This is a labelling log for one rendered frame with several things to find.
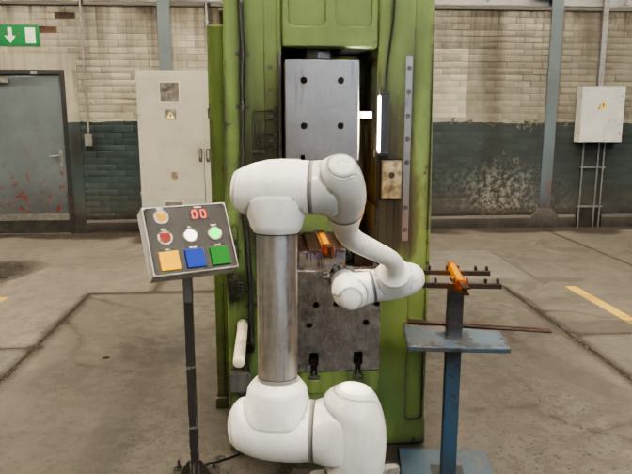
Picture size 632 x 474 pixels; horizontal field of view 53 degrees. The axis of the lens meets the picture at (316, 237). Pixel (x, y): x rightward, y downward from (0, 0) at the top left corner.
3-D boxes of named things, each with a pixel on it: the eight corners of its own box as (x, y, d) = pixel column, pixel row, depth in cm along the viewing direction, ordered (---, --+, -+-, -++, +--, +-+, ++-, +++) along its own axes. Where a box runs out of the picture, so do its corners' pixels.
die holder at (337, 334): (379, 370, 271) (381, 269, 263) (291, 372, 268) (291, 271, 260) (360, 327, 326) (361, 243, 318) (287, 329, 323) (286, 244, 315)
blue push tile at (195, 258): (207, 265, 242) (203, 247, 244) (188, 268, 238) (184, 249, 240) (205, 267, 243) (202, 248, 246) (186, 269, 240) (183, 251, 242)
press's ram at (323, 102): (378, 160, 260) (380, 59, 253) (285, 160, 257) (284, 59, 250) (363, 154, 301) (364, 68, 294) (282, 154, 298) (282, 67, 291)
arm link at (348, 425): (386, 486, 153) (387, 402, 149) (311, 482, 155) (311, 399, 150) (385, 451, 169) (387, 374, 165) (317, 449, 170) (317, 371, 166)
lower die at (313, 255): (345, 266, 268) (345, 246, 266) (298, 267, 266) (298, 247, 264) (335, 246, 309) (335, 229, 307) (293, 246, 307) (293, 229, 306)
